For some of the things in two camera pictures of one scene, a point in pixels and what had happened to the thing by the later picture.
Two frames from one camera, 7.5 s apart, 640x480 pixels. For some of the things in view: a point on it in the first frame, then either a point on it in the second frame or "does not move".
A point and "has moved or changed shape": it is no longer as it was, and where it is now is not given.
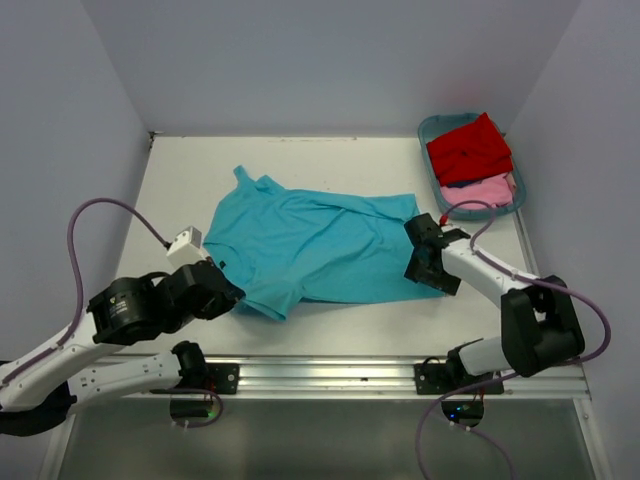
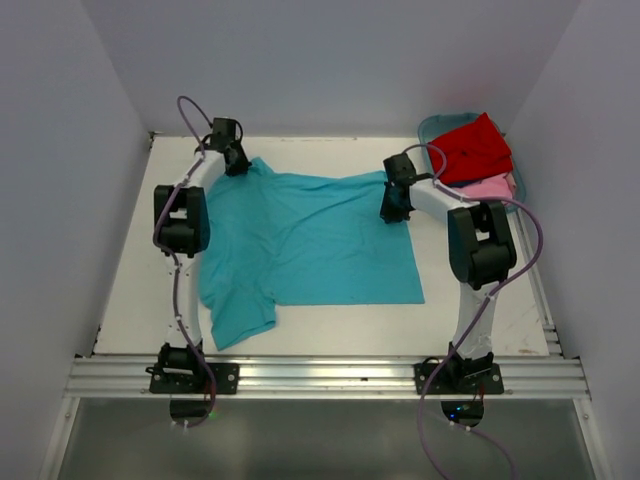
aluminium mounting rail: (370, 376) does not move
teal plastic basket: (433, 126) does not move
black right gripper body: (432, 276) to (390, 210)
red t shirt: (471, 152) does not move
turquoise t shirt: (287, 247) has moved or changed shape
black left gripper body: (221, 304) to (241, 163)
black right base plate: (444, 378) does not move
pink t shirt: (497, 192) does not move
